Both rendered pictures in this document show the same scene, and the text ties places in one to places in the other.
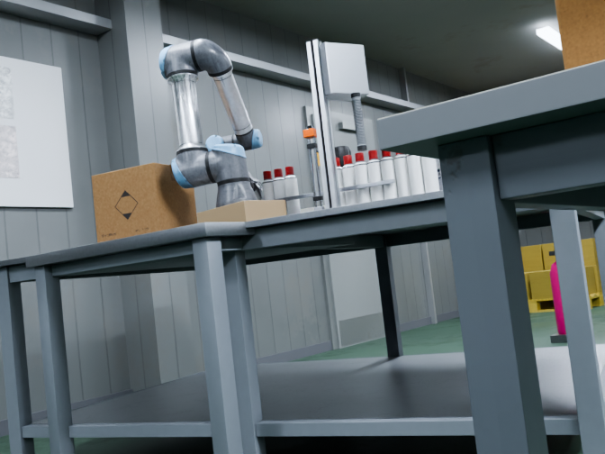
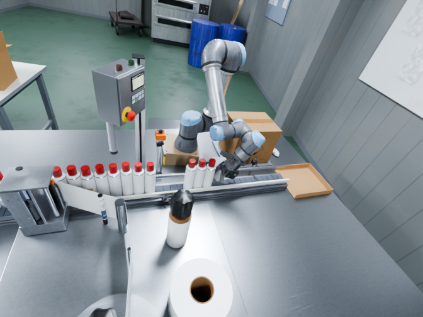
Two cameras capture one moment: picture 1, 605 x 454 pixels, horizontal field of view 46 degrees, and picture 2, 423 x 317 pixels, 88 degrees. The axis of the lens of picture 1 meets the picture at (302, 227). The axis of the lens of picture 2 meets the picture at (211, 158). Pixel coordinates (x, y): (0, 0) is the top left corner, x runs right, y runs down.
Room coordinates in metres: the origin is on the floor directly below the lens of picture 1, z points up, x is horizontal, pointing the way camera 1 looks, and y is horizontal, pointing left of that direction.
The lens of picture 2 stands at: (3.35, -0.55, 1.78)
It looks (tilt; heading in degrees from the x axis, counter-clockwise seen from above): 39 degrees down; 128
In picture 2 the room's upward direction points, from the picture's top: 14 degrees clockwise
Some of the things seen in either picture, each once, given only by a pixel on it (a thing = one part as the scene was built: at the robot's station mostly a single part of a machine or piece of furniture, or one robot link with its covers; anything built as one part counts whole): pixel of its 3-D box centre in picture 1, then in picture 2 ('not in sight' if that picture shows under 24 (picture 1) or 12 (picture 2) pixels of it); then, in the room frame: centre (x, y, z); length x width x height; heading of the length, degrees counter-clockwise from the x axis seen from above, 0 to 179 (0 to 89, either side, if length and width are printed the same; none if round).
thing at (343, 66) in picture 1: (339, 72); (122, 92); (2.59, -0.20, 1.38); 0.17 x 0.10 x 0.19; 119
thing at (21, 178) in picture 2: not in sight; (28, 177); (2.61, -0.57, 1.14); 0.14 x 0.11 x 0.01; 64
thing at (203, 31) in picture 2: not in sight; (216, 45); (-0.73, 3.82, 0.48); 1.36 x 0.80 x 0.96; 54
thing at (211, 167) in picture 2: (269, 196); (209, 174); (2.85, 0.12, 0.98); 0.05 x 0.05 x 0.20
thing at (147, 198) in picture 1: (145, 206); (247, 138); (2.73, 0.59, 0.99); 0.30 x 0.24 x 0.27; 64
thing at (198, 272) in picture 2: not in sight; (198, 297); (3.24, -0.29, 0.95); 0.20 x 0.20 x 0.14
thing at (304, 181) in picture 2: not in sight; (303, 179); (3.15, 0.75, 0.85); 0.30 x 0.26 x 0.04; 64
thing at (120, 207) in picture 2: not in sight; (121, 216); (2.82, -0.35, 0.97); 0.05 x 0.05 x 0.19
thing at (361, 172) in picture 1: (362, 179); (126, 179); (2.66, -0.24, 0.98); 0.05 x 0.05 x 0.20
